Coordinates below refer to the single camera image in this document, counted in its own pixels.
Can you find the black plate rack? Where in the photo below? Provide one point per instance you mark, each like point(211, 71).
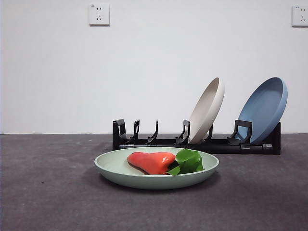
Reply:
point(231, 148)

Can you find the orange carrot with green leaves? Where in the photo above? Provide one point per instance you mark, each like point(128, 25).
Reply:
point(151, 162)

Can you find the green plate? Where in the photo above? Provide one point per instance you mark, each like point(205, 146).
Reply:
point(120, 168)

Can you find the blue plate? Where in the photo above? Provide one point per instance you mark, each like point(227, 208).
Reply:
point(262, 110)

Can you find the white wall socket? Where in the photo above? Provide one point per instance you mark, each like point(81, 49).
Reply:
point(300, 15)
point(99, 14)

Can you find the beige plate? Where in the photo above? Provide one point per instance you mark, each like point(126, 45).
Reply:
point(207, 113)

